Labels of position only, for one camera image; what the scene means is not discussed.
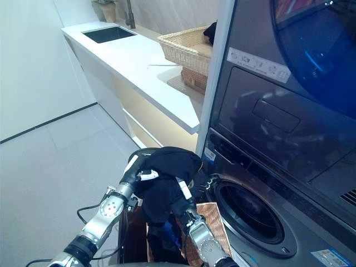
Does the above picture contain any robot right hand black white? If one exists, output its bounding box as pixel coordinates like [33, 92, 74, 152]
[170, 180, 197, 217]

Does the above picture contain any robot left hand black white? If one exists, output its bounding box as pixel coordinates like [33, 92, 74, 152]
[122, 154, 160, 196]

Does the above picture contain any black garment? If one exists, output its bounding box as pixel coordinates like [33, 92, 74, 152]
[136, 146, 205, 225]

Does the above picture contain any brown wicker laundry basket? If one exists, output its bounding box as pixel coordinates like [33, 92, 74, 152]
[146, 201, 234, 265]

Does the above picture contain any navy blue garment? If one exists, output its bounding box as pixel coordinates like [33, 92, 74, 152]
[147, 219, 190, 262]

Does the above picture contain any blue barcode sticker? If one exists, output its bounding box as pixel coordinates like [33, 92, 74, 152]
[203, 149, 217, 164]

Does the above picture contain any dark brown tray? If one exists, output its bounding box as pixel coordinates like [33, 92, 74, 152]
[117, 211, 150, 265]

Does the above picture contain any small brown wicker basket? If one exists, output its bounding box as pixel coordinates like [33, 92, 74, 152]
[180, 66, 209, 95]

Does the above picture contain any light wicker basket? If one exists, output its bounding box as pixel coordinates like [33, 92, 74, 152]
[157, 25, 217, 76]

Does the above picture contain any black inset sink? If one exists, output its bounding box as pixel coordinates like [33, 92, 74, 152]
[82, 26, 139, 44]

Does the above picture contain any blue white energy label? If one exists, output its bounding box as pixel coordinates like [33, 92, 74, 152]
[310, 249, 353, 266]

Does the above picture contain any white pictogram sticker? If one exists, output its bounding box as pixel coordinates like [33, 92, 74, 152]
[227, 47, 291, 83]

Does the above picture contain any dark tall faucet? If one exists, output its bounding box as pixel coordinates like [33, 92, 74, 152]
[125, 0, 136, 29]

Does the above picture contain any black cloth in light basket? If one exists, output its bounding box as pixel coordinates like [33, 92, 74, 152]
[202, 21, 218, 47]

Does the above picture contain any flower pot with white flowers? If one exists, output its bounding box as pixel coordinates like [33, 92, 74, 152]
[93, 0, 117, 23]

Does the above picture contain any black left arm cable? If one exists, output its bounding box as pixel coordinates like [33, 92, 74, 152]
[26, 204, 130, 267]

